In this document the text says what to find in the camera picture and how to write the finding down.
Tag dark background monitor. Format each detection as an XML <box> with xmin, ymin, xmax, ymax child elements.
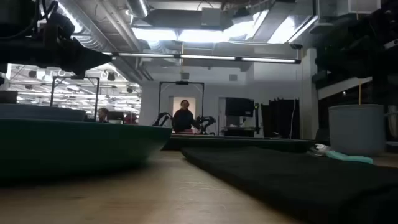
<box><xmin>0</xmin><ymin>90</ymin><xmax>19</xmax><ymax>105</ymax></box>

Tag black wall monitor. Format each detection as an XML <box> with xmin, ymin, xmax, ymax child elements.
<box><xmin>224</xmin><ymin>97</ymin><xmax>255</xmax><ymax>118</ymax></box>

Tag green plastic plate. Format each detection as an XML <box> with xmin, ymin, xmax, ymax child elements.
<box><xmin>0</xmin><ymin>118</ymin><xmax>173</xmax><ymax>180</ymax></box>

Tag black pole stand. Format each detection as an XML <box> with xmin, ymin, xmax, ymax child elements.
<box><xmin>254</xmin><ymin>102</ymin><xmax>261</xmax><ymax>135</ymax></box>

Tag black gantry frame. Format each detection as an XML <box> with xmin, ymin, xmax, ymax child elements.
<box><xmin>49</xmin><ymin>75</ymin><xmax>101</xmax><ymax>121</ymax></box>
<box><xmin>157</xmin><ymin>80</ymin><xmax>205</xmax><ymax>125</ymax></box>

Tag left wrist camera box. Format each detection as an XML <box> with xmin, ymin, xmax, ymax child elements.
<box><xmin>42</xmin><ymin>12</ymin><xmax>76</xmax><ymax>41</ymax></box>

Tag person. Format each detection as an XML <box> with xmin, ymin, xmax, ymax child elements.
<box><xmin>97</xmin><ymin>107</ymin><xmax>110</xmax><ymax>123</ymax></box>
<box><xmin>172</xmin><ymin>99</ymin><xmax>196</xmax><ymax>134</ymax></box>

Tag white cable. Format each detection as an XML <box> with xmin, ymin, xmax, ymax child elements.
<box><xmin>288</xmin><ymin>99</ymin><xmax>296</xmax><ymax>140</ymax></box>

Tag grey ceiling box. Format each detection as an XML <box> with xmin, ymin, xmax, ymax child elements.
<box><xmin>201</xmin><ymin>7</ymin><xmax>223</xmax><ymax>27</ymax></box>

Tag black curtain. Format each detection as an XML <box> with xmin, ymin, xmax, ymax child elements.
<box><xmin>261</xmin><ymin>98</ymin><xmax>301</xmax><ymax>140</ymax></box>

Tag blue plastic bowl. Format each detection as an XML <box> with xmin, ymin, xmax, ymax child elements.
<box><xmin>0</xmin><ymin>103</ymin><xmax>87</xmax><ymax>122</ymax></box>

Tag grey plastic mug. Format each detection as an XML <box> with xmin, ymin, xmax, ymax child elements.
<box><xmin>328</xmin><ymin>104</ymin><xmax>387</xmax><ymax>157</ymax></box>

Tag black cloth napkin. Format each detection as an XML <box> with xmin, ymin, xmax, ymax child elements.
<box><xmin>181</xmin><ymin>146</ymin><xmax>398</xmax><ymax>224</ymax></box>

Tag silver ceiling duct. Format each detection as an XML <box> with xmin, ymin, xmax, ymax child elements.
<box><xmin>125</xmin><ymin>0</ymin><xmax>150</xmax><ymax>19</ymax></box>

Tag red background object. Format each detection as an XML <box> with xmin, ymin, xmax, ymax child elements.
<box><xmin>123</xmin><ymin>113</ymin><xmax>139</xmax><ymax>125</ymax></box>

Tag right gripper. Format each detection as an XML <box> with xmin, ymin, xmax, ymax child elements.
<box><xmin>314</xmin><ymin>37</ymin><xmax>377</xmax><ymax>82</ymax></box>

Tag long overhead light strip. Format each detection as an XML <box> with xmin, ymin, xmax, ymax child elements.
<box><xmin>102</xmin><ymin>52</ymin><xmax>302</xmax><ymax>65</ymax></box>

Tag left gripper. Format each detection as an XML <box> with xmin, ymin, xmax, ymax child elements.
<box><xmin>0</xmin><ymin>36</ymin><xmax>113</xmax><ymax>75</ymax></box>

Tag spoon with teal handle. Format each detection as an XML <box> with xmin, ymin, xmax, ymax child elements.
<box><xmin>307</xmin><ymin>142</ymin><xmax>374</xmax><ymax>165</ymax></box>

